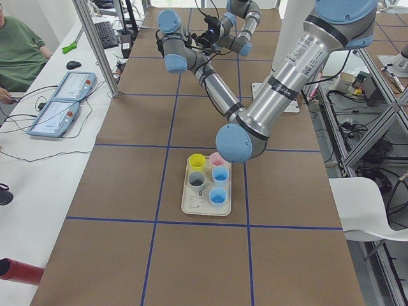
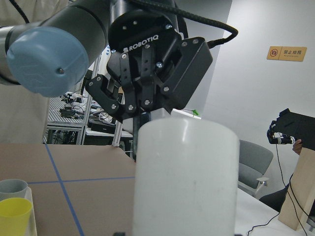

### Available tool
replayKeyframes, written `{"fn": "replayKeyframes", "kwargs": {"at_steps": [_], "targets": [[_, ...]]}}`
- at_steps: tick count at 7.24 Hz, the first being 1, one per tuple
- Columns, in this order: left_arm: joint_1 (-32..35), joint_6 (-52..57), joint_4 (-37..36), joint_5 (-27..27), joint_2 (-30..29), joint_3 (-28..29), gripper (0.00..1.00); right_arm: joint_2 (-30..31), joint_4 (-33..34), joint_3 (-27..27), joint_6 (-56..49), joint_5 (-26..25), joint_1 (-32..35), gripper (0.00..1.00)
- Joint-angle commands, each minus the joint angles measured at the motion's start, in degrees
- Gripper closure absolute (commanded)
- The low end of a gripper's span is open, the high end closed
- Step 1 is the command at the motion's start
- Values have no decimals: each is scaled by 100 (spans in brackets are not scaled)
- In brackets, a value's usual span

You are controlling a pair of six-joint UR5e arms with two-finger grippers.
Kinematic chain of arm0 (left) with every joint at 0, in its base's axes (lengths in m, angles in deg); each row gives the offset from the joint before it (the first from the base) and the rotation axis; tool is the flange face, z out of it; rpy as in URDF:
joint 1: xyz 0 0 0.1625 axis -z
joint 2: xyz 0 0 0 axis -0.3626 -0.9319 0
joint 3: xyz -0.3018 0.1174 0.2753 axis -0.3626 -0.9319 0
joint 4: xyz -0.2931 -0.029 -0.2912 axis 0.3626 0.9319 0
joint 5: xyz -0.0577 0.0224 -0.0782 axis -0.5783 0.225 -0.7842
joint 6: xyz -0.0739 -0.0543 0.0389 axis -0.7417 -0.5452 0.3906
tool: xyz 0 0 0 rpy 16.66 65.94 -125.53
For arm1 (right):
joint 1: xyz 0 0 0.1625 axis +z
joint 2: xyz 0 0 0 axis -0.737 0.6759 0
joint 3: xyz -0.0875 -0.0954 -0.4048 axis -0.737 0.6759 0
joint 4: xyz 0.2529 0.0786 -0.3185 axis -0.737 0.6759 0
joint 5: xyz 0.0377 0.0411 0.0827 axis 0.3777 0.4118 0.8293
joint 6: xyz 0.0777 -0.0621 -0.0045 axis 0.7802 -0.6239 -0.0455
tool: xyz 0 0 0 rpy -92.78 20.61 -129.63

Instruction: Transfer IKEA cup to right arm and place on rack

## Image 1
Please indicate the grey ikea cup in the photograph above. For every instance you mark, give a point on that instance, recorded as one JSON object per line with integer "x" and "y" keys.
{"x": 196, "y": 181}

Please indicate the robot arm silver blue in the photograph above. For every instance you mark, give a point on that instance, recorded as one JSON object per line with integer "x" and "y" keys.
{"x": 330, "y": 26}
{"x": 234, "y": 29}

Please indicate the pink cup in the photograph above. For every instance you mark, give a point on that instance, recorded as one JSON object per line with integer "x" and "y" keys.
{"x": 216, "y": 159}

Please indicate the yellow cup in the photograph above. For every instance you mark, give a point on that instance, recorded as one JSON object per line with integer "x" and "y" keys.
{"x": 197, "y": 162}

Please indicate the blue cup tray middle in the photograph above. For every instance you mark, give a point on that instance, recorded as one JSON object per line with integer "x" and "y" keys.
{"x": 220, "y": 176}

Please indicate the blue cup tray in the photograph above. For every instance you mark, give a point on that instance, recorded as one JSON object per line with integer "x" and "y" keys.
{"x": 217, "y": 197}
{"x": 220, "y": 176}

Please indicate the blue cup near tray front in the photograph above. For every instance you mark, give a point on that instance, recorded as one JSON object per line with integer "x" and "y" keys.
{"x": 217, "y": 197}

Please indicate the black box with label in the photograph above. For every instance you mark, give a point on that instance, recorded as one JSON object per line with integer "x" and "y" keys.
{"x": 126, "y": 44}

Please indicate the black keyboard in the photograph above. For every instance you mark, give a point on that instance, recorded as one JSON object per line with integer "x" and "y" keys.
{"x": 106, "y": 34}

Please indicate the black computer mouse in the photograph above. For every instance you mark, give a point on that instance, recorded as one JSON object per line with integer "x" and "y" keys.
{"x": 73, "y": 65}

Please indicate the upper teach pendant tablet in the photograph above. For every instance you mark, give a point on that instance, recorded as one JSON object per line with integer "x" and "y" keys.
{"x": 75, "y": 86}

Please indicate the teach pendant tablet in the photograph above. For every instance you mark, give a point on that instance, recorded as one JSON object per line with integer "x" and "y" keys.
{"x": 54, "y": 119}
{"x": 75, "y": 86}

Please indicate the cream serving tray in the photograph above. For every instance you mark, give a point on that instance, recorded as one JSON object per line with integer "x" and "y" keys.
{"x": 200, "y": 205}

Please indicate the lower teach pendant tablet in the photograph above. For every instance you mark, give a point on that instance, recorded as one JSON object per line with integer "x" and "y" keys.
{"x": 54, "y": 119}

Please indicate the person in green shirt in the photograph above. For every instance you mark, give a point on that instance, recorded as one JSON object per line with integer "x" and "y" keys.
{"x": 23, "y": 55}

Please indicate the white chair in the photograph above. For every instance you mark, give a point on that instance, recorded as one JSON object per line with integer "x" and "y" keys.
{"x": 362, "y": 212}

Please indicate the black shoe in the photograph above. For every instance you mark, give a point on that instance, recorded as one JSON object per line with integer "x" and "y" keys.
{"x": 6, "y": 196}

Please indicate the red cylinder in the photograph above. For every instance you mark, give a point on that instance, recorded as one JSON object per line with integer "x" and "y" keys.
{"x": 16, "y": 271}

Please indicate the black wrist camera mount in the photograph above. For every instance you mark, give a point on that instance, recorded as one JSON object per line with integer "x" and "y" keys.
{"x": 159, "y": 43}

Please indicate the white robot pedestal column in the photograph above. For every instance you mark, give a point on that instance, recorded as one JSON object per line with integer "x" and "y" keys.
{"x": 284, "y": 83}

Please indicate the aluminium frame post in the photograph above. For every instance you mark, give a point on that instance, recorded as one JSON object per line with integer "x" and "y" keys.
{"x": 84, "y": 15}

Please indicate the green handled tool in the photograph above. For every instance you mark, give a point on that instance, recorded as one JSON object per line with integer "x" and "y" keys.
{"x": 74, "y": 44}

